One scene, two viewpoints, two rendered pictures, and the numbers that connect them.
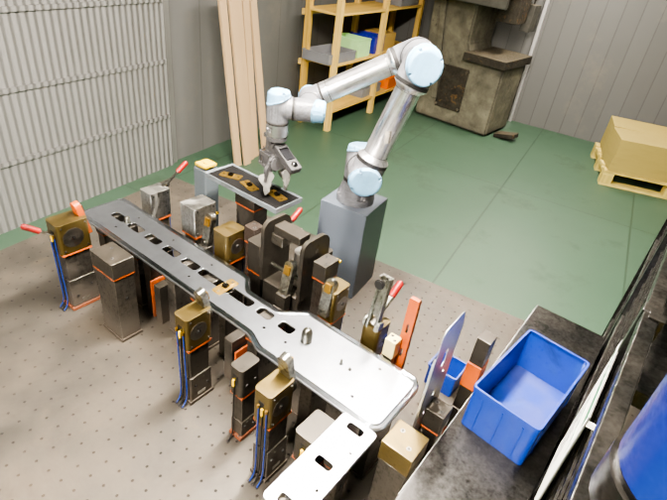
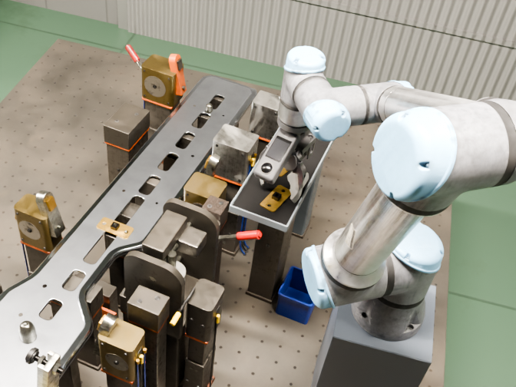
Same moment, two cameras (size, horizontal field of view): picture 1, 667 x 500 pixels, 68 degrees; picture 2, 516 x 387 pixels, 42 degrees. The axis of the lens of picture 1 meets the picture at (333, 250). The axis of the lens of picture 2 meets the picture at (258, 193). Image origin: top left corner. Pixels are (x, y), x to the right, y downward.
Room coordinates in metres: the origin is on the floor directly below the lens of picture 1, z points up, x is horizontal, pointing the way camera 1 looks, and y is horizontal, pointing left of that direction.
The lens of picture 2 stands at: (1.23, -0.78, 2.21)
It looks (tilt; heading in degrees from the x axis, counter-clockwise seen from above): 44 degrees down; 72
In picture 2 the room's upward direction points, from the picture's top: 9 degrees clockwise
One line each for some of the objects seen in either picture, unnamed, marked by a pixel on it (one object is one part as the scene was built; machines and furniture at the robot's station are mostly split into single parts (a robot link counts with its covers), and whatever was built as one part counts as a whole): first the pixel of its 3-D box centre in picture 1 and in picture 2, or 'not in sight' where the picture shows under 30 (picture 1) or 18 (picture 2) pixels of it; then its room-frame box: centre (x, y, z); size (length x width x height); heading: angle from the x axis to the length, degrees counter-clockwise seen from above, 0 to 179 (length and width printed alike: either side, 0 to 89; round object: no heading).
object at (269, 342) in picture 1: (219, 286); (117, 223); (1.24, 0.34, 1.00); 1.38 x 0.22 x 0.02; 56
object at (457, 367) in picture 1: (445, 373); not in sight; (1.25, -0.45, 0.74); 0.11 x 0.10 x 0.09; 56
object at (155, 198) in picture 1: (161, 227); (267, 149); (1.72, 0.71, 0.88); 0.12 x 0.07 x 0.36; 146
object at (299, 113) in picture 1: (309, 108); (329, 108); (1.64, 0.15, 1.48); 0.11 x 0.11 x 0.08; 6
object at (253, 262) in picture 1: (264, 282); not in sight; (1.44, 0.23, 0.89); 0.12 x 0.07 x 0.38; 146
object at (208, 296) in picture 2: not in sight; (206, 347); (1.42, 0.04, 0.89); 0.09 x 0.08 x 0.38; 146
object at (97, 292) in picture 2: (264, 351); (78, 322); (1.14, 0.17, 0.84); 0.12 x 0.05 x 0.29; 146
